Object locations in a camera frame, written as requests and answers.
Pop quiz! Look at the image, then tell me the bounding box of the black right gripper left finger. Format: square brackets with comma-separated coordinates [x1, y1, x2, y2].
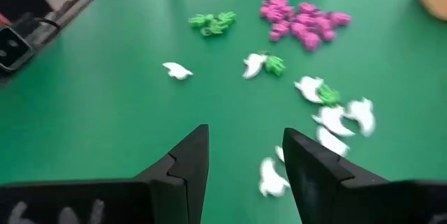
[132, 124, 210, 224]

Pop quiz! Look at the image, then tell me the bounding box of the black table frame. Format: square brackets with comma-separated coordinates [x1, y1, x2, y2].
[0, 0, 123, 85]

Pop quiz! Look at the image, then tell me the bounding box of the green table mat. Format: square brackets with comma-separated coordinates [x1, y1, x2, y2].
[0, 0, 447, 224]

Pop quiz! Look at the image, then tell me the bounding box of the black power socket box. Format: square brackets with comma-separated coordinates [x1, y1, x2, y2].
[0, 24, 36, 73]

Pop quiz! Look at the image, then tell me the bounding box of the pile of magenta objects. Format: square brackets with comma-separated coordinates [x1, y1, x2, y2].
[258, 7, 286, 24]

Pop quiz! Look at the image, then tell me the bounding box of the white ghost figure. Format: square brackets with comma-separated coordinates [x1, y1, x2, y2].
[316, 125, 351, 158]
[258, 156, 291, 198]
[242, 52, 269, 80]
[294, 75, 325, 105]
[162, 61, 194, 81]
[344, 97, 377, 137]
[312, 105, 356, 137]

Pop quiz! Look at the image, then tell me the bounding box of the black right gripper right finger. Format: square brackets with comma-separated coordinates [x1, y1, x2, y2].
[283, 128, 395, 224]

